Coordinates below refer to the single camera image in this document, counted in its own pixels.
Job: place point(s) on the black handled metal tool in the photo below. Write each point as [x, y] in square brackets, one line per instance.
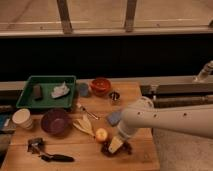
[37, 146]

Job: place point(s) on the small blue cup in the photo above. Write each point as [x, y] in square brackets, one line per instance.
[83, 89]

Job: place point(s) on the green plastic tray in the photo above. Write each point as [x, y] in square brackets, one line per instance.
[47, 84]

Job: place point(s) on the metal fork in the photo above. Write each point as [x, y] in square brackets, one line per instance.
[81, 107]

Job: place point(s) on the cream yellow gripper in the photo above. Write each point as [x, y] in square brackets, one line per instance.
[115, 144]

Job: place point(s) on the yellow red apple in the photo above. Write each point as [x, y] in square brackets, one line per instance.
[101, 135]

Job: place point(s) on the crumpled white cloth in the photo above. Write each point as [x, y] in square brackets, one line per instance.
[60, 91]

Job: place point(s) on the dark grape bunch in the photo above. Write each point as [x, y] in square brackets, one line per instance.
[125, 148]

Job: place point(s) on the purple bowl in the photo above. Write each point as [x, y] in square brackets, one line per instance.
[55, 122]

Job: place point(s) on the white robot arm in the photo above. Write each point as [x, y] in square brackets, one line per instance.
[194, 120]

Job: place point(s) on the small dark metal cup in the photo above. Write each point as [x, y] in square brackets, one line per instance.
[114, 96]

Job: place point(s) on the white paper cup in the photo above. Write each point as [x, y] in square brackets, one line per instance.
[22, 118]

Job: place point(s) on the dark brown block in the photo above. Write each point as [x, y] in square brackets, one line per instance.
[37, 92]

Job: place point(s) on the blue sponge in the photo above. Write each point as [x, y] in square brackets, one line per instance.
[114, 118]

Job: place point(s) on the orange red bowl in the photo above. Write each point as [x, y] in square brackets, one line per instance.
[100, 86]

